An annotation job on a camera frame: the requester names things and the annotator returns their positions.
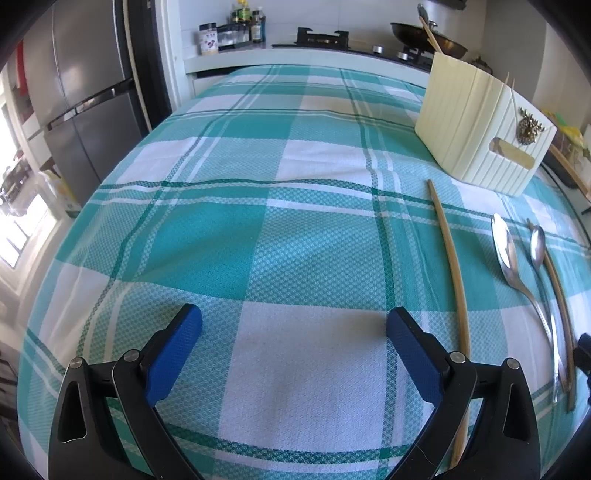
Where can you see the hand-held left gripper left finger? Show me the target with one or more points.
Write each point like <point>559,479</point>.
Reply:
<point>173,350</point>

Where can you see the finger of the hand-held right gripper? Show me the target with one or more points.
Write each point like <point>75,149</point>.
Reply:
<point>585,360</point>

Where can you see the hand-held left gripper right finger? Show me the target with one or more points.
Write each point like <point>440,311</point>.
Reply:
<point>415,353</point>

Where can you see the light bamboo chopstick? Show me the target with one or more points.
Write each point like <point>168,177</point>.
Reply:
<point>452,267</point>
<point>433,37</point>

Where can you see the silver metal spoon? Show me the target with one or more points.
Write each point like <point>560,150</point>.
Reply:
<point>505,249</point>
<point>538,247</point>

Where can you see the cream ribbed utensil holder box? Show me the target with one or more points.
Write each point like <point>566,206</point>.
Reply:
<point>466,124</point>

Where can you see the teal plaid tablecloth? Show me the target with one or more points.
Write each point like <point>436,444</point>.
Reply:
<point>277,230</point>

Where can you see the wooden cutting board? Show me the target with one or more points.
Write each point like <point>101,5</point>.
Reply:
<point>572,173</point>

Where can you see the yellow cardboard box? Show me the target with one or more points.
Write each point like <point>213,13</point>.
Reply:
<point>62,194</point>

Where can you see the grey refrigerator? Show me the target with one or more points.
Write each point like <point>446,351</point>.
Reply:
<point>87,92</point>

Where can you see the dark wok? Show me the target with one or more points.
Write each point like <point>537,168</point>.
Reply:
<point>413,37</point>

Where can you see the rack of spice jars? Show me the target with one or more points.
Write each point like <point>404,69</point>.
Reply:
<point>233,37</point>

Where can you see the black gas stove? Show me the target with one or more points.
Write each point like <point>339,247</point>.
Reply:
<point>332,42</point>

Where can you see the red hanging cloth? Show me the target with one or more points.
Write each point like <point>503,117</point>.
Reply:
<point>19,60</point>

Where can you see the dark sauce bottle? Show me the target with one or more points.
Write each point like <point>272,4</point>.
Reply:
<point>258,25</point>

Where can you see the metal ladle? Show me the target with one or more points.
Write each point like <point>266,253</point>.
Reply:
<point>422,11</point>

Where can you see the yellow-capped oil bottle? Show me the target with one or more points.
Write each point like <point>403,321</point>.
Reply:
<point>241,11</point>

